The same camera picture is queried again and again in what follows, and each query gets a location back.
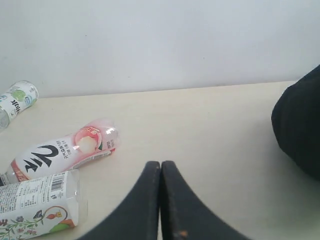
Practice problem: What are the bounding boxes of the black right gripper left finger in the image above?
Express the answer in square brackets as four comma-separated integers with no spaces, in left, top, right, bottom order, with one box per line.
[80,161,161,240]

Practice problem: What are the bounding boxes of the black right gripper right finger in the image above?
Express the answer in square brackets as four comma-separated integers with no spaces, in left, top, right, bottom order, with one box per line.
[161,161,248,240]

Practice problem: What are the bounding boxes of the pink peach drink bottle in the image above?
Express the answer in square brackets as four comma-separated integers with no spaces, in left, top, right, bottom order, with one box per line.
[0,118,120,186]

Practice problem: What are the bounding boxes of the floral label clear bottle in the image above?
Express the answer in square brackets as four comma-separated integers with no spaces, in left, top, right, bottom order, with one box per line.
[0,170,88,240]

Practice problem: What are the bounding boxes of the green label water bottle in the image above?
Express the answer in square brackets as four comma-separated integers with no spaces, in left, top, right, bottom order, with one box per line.
[0,80,39,132]

